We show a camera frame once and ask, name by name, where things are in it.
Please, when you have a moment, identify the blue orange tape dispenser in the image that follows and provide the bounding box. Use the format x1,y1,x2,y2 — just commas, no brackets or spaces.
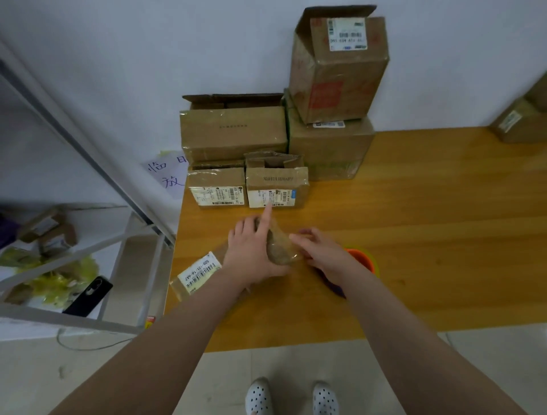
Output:
312,248,377,299

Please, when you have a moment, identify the small open carton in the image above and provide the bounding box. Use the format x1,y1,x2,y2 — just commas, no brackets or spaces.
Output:
17,209,78,256

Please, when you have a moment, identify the yellow plastic bag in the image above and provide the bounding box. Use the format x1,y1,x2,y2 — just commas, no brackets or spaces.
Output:
0,255,99,307

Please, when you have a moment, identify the person's right hand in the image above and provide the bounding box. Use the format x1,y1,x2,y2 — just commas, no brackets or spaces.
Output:
289,226,358,288

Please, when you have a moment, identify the white perforated clog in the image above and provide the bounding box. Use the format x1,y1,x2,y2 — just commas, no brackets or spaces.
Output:
310,380,341,415
245,379,276,415

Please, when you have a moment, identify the person's right forearm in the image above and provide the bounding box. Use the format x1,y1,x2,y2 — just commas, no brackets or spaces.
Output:
333,269,526,415

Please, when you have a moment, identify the white paper wall sign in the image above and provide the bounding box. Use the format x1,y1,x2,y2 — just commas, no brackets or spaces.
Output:
144,152,189,202

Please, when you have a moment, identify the squat red-printed cardboard box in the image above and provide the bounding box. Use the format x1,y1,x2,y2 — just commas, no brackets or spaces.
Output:
523,72,547,112

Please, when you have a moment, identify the small brown cardboard box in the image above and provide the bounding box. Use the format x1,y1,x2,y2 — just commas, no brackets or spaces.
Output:
491,96,547,144

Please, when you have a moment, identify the thin white cable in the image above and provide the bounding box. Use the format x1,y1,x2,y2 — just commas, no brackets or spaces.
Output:
55,327,138,352

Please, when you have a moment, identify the person's left forearm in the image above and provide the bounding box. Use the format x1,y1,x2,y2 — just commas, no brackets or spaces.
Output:
51,274,244,415

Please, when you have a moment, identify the grey metal shelf rack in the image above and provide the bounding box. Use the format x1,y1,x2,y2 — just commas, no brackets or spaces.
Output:
0,43,176,335

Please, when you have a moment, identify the box barcode label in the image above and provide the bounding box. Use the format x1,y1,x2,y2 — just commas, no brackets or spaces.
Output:
169,224,302,300

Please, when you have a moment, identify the black mobile phone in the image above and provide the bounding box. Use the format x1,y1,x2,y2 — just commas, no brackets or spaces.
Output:
62,275,114,318

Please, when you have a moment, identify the wooden table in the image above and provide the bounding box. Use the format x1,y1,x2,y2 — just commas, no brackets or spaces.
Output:
162,127,547,353

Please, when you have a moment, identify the stack of cardboard boxes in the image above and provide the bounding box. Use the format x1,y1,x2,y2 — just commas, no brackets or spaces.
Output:
180,5,390,209

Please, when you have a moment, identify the person's left hand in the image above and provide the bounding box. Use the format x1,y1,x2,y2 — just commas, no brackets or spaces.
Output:
222,205,292,290

